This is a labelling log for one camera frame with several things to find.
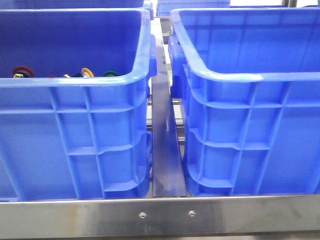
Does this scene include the right blue plastic bin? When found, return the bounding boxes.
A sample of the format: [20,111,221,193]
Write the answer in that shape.
[171,7,320,196]

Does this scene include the green push button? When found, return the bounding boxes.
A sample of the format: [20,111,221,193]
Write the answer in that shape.
[103,70,119,77]

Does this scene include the left rail screw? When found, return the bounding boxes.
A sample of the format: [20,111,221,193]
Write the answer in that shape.
[139,212,147,219]

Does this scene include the left blue plastic bin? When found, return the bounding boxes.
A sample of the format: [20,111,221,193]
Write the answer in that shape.
[0,8,157,202]

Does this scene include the red mushroom push button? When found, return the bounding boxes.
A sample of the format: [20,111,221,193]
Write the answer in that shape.
[12,66,35,78]

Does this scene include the right rail screw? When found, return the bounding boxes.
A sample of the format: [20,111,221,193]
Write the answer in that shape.
[188,210,196,217]

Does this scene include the steel divider bar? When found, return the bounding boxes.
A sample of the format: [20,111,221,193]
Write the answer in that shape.
[151,35,187,198]

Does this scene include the yellow mushroom push button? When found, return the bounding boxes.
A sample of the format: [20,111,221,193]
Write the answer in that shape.
[73,67,95,78]

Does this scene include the steel front rail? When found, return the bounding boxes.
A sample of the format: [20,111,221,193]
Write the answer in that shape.
[0,195,320,239]

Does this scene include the rear right blue bin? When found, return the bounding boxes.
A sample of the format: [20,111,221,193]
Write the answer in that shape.
[156,0,231,17]

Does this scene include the rail screw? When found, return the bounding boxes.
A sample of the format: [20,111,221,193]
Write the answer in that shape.
[188,210,196,217]
[139,212,147,219]

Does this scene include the blue plastic bin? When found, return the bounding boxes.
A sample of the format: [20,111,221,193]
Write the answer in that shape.
[0,8,157,202]
[171,7,320,196]

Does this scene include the rear left blue bin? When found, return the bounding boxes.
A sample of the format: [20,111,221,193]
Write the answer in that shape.
[0,0,154,20]

